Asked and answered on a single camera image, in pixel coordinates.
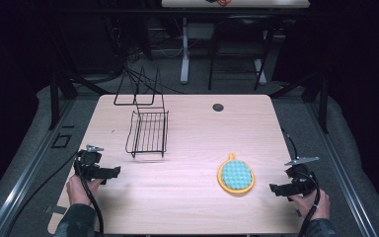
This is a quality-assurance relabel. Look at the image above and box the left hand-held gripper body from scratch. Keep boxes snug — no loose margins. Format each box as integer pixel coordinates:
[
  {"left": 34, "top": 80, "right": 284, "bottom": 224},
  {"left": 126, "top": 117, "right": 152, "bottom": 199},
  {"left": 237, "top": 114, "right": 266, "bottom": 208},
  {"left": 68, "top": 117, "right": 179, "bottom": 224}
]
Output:
[{"left": 73, "top": 144, "right": 108, "bottom": 186}]

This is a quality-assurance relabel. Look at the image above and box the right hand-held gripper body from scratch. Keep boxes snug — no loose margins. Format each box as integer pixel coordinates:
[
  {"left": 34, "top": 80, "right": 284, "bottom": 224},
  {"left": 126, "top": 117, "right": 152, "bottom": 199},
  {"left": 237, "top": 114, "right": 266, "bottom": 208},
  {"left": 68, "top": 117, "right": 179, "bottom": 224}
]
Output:
[{"left": 283, "top": 156, "right": 321, "bottom": 199}]

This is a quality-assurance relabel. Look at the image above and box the orange and teal round scrubber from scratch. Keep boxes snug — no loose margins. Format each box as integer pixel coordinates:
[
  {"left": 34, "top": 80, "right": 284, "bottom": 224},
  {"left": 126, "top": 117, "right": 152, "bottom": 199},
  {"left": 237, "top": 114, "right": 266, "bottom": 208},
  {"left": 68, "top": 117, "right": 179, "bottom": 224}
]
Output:
[{"left": 216, "top": 152, "right": 257, "bottom": 196}]

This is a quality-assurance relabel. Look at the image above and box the black wire rack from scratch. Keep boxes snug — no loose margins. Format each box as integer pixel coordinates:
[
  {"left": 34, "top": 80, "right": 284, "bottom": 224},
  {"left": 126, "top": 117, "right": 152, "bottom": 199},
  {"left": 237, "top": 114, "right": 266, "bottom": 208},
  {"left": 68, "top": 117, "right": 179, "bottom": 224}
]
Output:
[{"left": 113, "top": 64, "right": 171, "bottom": 160}]

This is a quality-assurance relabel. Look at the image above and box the person's right hand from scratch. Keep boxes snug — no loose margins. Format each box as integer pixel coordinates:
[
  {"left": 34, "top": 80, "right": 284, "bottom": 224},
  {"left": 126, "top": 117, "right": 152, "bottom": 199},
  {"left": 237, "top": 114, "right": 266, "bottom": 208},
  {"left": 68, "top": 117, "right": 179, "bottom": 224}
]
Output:
[{"left": 288, "top": 189, "right": 332, "bottom": 221}]

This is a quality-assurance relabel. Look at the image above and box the person's left hand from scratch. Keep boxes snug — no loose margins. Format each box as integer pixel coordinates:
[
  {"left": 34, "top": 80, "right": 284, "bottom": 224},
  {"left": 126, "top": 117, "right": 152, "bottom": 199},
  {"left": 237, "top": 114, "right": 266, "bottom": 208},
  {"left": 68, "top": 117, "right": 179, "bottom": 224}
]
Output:
[{"left": 65, "top": 174, "right": 104, "bottom": 207}]

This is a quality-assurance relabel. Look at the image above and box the grey tape strip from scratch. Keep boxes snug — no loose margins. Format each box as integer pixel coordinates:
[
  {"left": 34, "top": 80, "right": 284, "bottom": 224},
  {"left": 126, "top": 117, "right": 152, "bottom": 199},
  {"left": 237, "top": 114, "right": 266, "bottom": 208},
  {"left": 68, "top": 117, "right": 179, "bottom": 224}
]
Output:
[{"left": 43, "top": 204, "right": 67, "bottom": 215}]

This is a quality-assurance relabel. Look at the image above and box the white-legged background desk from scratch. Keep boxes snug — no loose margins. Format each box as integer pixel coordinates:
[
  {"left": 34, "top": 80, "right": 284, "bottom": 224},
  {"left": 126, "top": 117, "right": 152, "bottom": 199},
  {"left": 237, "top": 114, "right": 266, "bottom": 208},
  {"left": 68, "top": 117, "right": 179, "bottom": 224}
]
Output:
[{"left": 160, "top": 0, "right": 312, "bottom": 86}]

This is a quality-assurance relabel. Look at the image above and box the black chair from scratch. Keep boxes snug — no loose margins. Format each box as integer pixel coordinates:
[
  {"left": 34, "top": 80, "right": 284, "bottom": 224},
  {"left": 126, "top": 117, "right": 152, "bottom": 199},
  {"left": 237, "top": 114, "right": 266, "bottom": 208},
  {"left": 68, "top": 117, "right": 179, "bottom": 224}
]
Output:
[{"left": 207, "top": 14, "right": 276, "bottom": 92}]

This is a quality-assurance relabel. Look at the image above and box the orange object on background desk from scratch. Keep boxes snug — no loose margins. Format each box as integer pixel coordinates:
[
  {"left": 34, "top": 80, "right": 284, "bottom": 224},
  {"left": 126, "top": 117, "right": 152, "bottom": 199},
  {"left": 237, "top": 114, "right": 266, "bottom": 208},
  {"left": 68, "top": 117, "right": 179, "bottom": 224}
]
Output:
[{"left": 205, "top": 0, "right": 233, "bottom": 8}]

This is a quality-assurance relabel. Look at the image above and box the left hand-held gripper black cable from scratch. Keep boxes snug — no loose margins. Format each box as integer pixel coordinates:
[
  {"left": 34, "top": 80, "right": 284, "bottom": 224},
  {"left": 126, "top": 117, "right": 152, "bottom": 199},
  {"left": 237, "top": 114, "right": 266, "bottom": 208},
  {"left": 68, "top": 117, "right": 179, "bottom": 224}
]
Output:
[{"left": 5, "top": 151, "right": 106, "bottom": 237}]

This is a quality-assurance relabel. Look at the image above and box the hand-held gripper black cable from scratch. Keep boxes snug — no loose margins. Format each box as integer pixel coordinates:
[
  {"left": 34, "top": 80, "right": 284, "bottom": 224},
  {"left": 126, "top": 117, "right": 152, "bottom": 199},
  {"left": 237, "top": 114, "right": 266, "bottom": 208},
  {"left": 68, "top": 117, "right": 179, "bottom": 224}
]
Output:
[
  {"left": 5, "top": 151, "right": 106, "bottom": 237},
  {"left": 280, "top": 127, "right": 322, "bottom": 237}
]

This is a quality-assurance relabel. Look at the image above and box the right hand-held gripper black cable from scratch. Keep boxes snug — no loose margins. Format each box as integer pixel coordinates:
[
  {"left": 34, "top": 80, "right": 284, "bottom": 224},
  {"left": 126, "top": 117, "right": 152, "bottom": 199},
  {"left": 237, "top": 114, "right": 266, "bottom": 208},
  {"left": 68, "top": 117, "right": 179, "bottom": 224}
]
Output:
[{"left": 280, "top": 127, "right": 322, "bottom": 237}]

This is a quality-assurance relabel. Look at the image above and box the grey metal floor rail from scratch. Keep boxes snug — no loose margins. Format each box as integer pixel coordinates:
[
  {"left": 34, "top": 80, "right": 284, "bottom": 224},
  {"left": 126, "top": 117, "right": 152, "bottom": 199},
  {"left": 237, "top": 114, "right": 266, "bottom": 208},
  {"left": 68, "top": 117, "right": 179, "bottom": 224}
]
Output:
[
  {"left": 304, "top": 100, "right": 379, "bottom": 237},
  {"left": 0, "top": 98, "right": 77, "bottom": 237}
]

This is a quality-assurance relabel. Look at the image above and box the black metal stand frame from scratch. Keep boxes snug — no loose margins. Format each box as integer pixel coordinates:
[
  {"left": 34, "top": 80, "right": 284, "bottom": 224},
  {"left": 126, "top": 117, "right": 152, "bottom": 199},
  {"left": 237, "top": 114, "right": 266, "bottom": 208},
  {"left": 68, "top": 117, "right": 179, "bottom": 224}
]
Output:
[
  {"left": 42, "top": 19, "right": 113, "bottom": 131},
  {"left": 269, "top": 70, "right": 331, "bottom": 134}
]

